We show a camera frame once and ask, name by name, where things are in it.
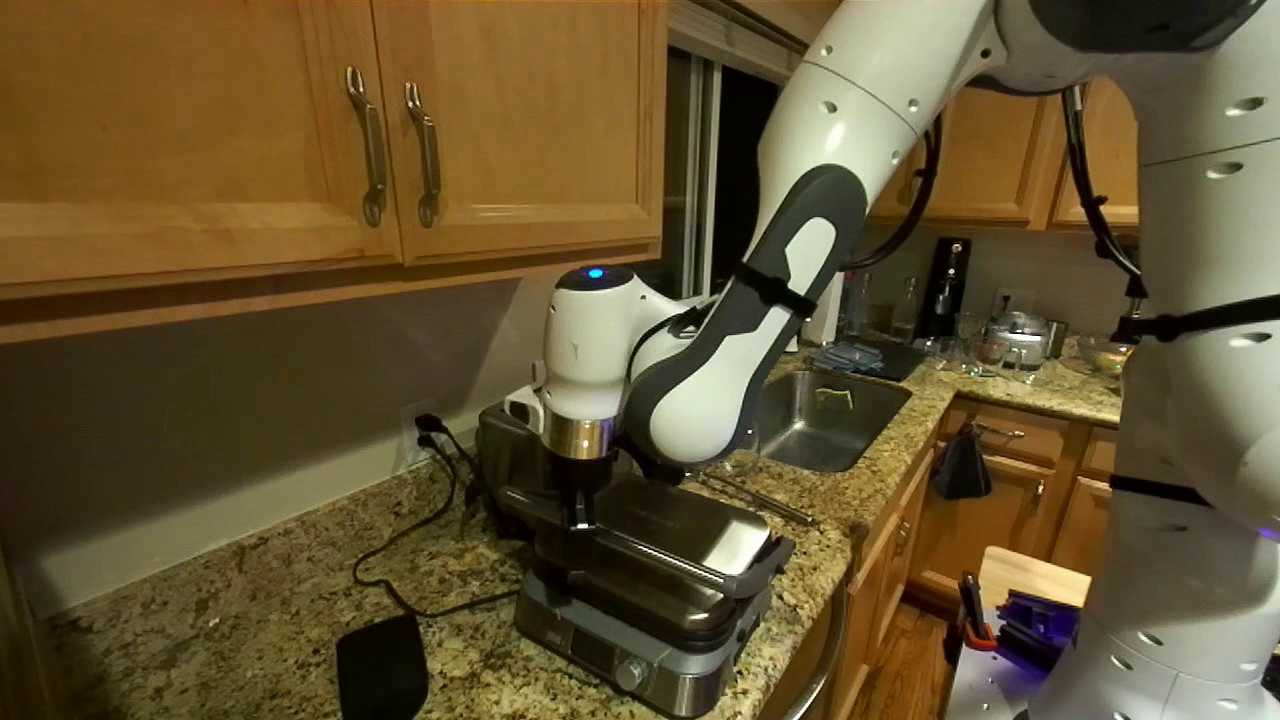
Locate black cable on robot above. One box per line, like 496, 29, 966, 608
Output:
1054, 83, 1280, 348

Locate wooden upper wall cabinet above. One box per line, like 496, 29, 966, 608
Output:
0, 0, 670, 353

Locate stainless steel sink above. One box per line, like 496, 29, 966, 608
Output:
747, 363, 918, 479

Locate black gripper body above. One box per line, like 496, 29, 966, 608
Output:
552, 448, 617, 509

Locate light wooden board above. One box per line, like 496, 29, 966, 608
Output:
974, 539, 1100, 618

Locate thin black power cord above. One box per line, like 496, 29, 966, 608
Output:
343, 420, 540, 624

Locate silver slot toaster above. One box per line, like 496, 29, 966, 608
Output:
470, 401, 567, 543

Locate wooden base cabinets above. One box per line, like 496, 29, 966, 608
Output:
761, 389, 1128, 720

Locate metal cabinet door handle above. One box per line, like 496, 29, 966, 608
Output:
340, 66, 394, 231
394, 81, 446, 231

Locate black hanging pot holder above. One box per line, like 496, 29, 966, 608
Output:
928, 420, 1000, 506

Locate wall outlet with plugs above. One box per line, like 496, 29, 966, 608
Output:
408, 407, 458, 473

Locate black flat pad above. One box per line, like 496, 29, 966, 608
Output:
331, 608, 435, 720

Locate steel Cuisinart contact grill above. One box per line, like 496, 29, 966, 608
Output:
509, 469, 799, 720

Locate wooden corner wall cabinets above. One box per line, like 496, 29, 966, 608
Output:
868, 75, 1144, 238

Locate small bowl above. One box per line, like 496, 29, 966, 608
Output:
1079, 336, 1140, 380

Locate white framed window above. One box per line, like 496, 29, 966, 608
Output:
664, 36, 808, 310

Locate silver kettle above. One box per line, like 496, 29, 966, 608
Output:
974, 293, 1065, 375

